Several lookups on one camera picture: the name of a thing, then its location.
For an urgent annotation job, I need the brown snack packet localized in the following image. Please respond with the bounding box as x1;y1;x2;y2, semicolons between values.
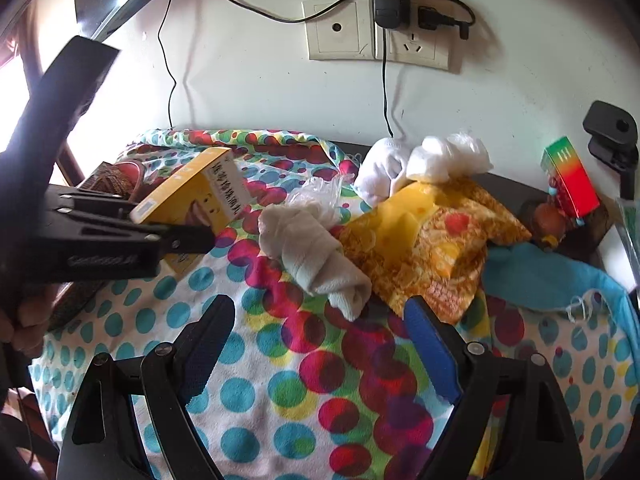
78;162;132;198

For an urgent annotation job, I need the yellow noodle snack packet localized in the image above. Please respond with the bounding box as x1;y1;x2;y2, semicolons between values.
338;178;530;325

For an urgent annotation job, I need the white sock bundle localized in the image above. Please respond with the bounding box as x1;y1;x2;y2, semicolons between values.
258;205;372;322

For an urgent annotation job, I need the tall yellow medicine box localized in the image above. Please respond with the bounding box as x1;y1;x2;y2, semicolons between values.
128;146;254;276

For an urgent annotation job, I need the clear plastic bag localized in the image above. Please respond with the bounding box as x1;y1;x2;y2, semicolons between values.
406;132;494;183

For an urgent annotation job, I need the small plastic bag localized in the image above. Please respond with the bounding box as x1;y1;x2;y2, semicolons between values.
284;174;344;229

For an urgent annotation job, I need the person's left hand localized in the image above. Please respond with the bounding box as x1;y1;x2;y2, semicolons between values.
1;283;67;359

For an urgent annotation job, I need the round red rusty tray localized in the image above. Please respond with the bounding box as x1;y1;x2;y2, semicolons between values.
48;160;150;332

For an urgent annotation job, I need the blue cloth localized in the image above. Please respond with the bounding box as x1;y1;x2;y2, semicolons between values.
482;243;637;324

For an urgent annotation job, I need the polka dot tablecloth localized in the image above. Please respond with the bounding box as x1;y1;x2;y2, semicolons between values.
29;130;639;479

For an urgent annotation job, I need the brown bead figurine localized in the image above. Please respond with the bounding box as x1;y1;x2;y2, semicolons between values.
530;177;585;252

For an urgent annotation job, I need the green red gradient box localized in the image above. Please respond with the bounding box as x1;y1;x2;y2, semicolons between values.
540;136;600;220

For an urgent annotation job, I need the clear bag with blue items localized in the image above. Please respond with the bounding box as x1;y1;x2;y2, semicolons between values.
615;198;640;259

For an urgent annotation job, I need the black plug in socket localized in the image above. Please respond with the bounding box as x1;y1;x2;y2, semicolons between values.
416;0;476;41

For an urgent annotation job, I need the black clamp mount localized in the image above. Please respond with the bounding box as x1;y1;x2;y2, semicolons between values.
582;101;639;200

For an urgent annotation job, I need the white wall socket plate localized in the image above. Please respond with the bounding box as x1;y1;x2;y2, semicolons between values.
305;0;454;70

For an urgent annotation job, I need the black power cable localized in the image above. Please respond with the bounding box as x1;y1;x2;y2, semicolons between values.
156;0;396;139

